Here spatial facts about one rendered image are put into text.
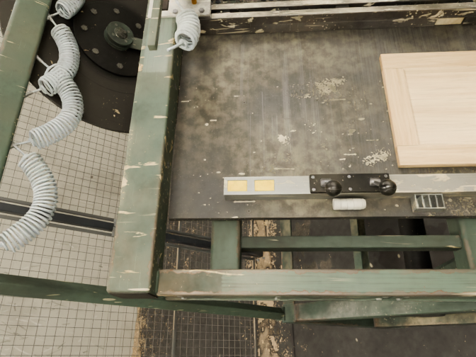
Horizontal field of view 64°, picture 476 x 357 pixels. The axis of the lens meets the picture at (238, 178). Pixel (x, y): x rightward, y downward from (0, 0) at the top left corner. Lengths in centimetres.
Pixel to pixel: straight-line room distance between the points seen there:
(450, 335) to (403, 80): 152
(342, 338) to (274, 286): 190
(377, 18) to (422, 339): 173
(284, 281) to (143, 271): 32
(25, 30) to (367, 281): 126
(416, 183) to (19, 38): 125
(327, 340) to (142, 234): 211
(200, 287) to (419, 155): 66
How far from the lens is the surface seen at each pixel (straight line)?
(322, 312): 183
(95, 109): 147
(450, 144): 117
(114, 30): 164
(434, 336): 244
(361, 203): 101
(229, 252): 102
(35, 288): 124
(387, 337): 259
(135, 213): 95
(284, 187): 99
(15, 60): 142
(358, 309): 171
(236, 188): 99
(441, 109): 123
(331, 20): 133
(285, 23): 131
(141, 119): 107
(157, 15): 105
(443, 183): 109
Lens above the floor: 214
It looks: 33 degrees down
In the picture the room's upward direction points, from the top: 73 degrees counter-clockwise
